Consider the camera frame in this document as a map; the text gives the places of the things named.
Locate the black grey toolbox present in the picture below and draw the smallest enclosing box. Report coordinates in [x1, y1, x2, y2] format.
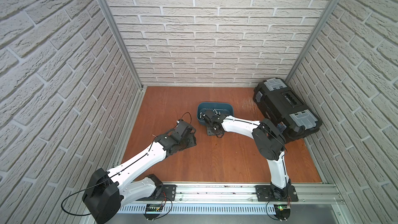
[253, 78, 323, 143]

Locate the right green circuit board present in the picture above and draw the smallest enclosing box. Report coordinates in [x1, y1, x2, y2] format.
[274, 205, 291, 222]

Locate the teal plastic storage box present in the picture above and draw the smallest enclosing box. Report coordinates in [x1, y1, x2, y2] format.
[197, 102, 234, 125]

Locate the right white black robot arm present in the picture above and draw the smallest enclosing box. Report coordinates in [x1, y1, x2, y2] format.
[202, 110, 291, 200]

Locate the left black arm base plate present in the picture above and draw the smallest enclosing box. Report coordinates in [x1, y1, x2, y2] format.
[138, 184, 177, 201]

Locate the green circuit board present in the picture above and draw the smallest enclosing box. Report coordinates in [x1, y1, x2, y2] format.
[274, 205, 291, 222]
[144, 204, 164, 220]

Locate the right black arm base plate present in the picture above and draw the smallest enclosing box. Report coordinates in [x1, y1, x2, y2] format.
[255, 185, 299, 203]

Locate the aluminium front rail frame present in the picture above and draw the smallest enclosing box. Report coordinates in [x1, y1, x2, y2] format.
[117, 182, 353, 224]

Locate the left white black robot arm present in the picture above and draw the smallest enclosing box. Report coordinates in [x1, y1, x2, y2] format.
[80, 119, 197, 224]

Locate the left green circuit board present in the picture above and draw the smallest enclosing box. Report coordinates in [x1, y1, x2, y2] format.
[144, 204, 164, 220]

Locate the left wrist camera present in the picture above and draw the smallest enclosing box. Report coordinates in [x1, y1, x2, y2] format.
[174, 120, 194, 140]

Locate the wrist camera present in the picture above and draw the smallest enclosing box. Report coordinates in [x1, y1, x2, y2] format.
[174, 120, 194, 140]
[202, 109, 220, 124]

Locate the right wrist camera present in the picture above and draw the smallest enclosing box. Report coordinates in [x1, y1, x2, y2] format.
[202, 109, 220, 124]

